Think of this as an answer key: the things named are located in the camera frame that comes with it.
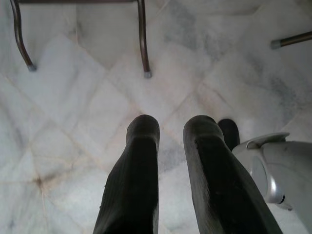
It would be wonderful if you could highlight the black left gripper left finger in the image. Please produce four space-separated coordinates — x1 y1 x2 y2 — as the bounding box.
92 114 161 234

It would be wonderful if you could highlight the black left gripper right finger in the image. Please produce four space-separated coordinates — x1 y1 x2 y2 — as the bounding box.
183 115 283 234

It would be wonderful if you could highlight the brown metal leg grey tip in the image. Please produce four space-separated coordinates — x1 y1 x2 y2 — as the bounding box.
270 31 312 51

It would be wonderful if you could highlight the brown metal chair frame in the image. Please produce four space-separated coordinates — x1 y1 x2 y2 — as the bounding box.
9 0 153 79

